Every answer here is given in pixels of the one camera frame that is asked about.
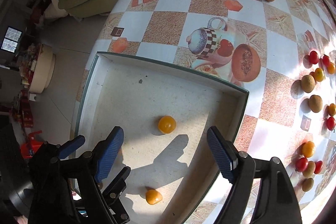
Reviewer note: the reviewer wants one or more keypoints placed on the yellow cherry tomato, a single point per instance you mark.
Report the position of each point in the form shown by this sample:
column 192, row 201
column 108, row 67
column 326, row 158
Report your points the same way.
column 153, row 196
column 308, row 149
column 167, row 125

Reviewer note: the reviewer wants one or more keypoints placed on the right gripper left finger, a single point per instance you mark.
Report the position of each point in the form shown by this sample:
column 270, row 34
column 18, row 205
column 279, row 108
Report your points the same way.
column 106, row 152

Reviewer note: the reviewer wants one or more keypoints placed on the brown longan lower pair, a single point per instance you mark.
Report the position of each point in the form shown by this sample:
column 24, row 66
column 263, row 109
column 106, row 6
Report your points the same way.
column 315, row 103

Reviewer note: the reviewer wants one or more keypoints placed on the white shallow tray box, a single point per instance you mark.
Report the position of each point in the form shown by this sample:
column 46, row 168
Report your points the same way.
column 135, row 93

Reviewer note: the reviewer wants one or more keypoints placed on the yellow tomato above stemmed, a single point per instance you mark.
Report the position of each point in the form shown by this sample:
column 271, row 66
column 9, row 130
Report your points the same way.
column 331, row 109

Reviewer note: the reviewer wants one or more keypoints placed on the red tomato with stem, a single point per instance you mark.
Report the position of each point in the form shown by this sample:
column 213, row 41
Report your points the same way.
column 330, row 123

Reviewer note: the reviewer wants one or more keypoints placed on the brown longan pair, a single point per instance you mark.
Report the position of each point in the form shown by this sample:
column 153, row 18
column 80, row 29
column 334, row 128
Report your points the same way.
column 315, row 103
column 307, row 83

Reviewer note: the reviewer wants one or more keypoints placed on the red tomato near cluster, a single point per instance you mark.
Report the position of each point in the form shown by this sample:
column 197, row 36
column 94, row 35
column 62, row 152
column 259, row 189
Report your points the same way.
column 318, row 167

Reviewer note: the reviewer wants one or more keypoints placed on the white round stool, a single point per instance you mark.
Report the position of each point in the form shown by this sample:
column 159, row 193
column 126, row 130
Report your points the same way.
column 43, row 70

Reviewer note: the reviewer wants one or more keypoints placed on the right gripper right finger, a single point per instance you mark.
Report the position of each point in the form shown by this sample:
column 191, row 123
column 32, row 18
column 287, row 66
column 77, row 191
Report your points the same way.
column 223, row 152

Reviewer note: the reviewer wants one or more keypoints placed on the yellow tomato beside red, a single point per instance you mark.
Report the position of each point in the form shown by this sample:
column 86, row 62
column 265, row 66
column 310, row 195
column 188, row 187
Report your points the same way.
column 331, row 68

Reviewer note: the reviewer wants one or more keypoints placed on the brown longan upper pair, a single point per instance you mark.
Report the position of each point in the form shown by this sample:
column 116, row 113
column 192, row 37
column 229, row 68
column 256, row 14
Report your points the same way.
column 307, row 83

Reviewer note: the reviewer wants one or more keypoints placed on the red tomato upper left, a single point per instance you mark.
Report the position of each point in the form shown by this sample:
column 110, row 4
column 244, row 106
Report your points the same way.
column 313, row 57

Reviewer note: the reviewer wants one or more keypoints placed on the red plastic stool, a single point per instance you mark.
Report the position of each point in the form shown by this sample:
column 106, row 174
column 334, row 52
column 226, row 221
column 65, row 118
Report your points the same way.
column 32, row 144

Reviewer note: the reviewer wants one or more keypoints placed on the red tomato upper right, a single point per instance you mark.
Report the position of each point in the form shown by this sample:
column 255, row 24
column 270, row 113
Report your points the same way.
column 326, row 60

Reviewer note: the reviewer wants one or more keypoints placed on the yellow tomato near longans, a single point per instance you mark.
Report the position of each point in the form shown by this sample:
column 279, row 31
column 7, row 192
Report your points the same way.
column 319, row 75

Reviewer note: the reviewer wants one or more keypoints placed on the checkered patterned tablecloth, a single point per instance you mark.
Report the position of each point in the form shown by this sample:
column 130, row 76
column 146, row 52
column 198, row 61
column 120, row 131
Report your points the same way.
column 259, row 45

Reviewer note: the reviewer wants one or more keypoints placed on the red tomato under gripper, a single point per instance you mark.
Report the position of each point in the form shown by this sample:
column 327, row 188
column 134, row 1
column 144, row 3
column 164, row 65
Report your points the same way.
column 301, row 164

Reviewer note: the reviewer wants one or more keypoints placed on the brown longan near cluster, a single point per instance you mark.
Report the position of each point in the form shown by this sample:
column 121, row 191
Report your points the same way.
column 307, row 184

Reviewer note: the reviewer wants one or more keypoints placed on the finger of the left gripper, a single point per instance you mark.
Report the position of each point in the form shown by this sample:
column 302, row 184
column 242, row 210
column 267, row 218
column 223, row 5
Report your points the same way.
column 71, row 146
column 115, row 189

